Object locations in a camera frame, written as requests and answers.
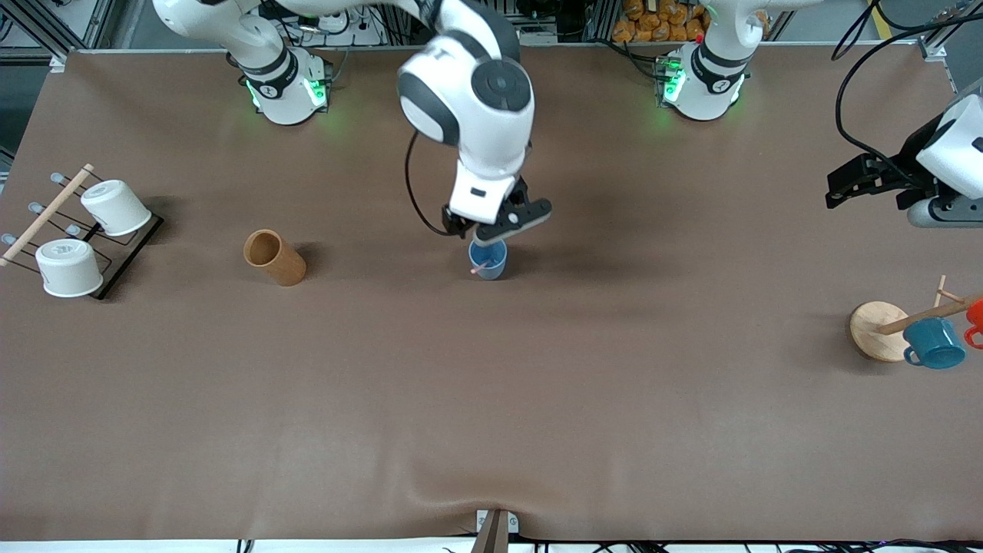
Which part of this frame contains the light blue plastic cup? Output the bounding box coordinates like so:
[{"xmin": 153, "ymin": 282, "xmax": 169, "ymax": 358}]
[{"xmin": 468, "ymin": 240, "xmax": 508, "ymax": 281}]

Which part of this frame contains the brown paper cup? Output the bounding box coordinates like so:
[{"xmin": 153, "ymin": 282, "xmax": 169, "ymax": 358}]
[{"xmin": 243, "ymin": 229, "xmax": 308, "ymax": 287}]

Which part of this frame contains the white paper cup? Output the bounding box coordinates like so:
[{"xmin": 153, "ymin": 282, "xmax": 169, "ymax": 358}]
[
  {"xmin": 81, "ymin": 180, "xmax": 153, "ymax": 237},
  {"xmin": 35, "ymin": 239, "xmax": 104, "ymax": 298}
]

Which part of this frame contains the wooden mug tree stand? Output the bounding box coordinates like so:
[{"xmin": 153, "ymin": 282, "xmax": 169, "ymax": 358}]
[{"xmin": 849, "ymin": 275, "xmax": 983, "ymax": 363}]

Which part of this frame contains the dark blue enamel mug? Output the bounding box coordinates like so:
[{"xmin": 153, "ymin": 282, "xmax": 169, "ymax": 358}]
[{"xmin": 902, "ymin": 317, "xmax": 968, "ymax": 370}]

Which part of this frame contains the white power strip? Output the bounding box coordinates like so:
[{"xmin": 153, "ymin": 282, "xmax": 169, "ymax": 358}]
[{"xmin": 306, "ymin": 9, "xmax": 371, "ymax": 36}]

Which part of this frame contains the bag of orange snacks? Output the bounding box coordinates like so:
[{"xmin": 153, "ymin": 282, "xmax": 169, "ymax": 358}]
[{"xmin": 611, "ymin": 0, "xmax": 770, "ymax": 44}]

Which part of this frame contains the metal table edge clamp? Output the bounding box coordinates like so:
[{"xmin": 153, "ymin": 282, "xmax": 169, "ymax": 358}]
[{"xmin": 470, "ymin": 508, "xmax": 520, "ymax": 553}]

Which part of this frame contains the black rack with wooden rod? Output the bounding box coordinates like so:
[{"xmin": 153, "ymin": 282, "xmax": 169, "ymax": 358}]
[{"xmin": 0, "ymin": 163, "xmax": 165, "ymax": 301}]

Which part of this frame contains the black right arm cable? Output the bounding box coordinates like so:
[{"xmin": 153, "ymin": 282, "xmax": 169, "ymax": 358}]
[{"xmin": 404, "ymin": 129, "xmax": 462, "ymax": 238}]

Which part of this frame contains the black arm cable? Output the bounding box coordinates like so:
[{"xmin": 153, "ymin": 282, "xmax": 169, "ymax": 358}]
[
  {"xmin": 404, "ymin": 129, "xmax": 462, "ymax": 238},
  {"xmin": 832, "ymin": 0, "xmax": 983, "ymax": 185}
]

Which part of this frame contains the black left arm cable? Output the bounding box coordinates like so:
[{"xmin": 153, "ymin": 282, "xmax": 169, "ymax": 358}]
[{"xmin": 832, "ymin": 0, "xmax": 983, "ymax": 185}]

